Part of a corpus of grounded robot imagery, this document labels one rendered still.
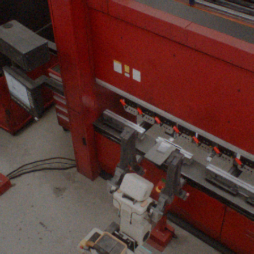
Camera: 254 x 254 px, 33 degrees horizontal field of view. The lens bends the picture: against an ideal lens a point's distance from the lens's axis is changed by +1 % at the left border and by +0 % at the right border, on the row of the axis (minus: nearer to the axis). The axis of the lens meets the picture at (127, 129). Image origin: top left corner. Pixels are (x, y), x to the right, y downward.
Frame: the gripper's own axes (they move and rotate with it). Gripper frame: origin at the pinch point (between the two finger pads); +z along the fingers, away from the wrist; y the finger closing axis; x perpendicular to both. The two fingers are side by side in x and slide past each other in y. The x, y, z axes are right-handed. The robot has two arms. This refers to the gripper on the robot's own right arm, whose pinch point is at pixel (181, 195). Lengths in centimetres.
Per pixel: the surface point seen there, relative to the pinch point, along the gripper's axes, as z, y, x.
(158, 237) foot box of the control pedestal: 79, 21, 39
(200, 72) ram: -68, 15, -80
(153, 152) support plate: 11, 46, -23
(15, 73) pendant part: -60, 171, -15
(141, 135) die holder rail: 26, 73, -35
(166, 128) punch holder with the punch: -1, 43, -46
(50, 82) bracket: -7, 176, -34
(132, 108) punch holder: -4, 81, -48
